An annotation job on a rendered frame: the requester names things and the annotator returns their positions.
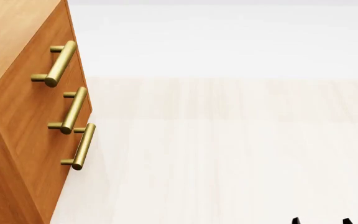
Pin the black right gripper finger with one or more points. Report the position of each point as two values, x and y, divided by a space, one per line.
296 221
347 221

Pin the wooden drawer cabinet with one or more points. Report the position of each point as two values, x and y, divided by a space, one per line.
17 116

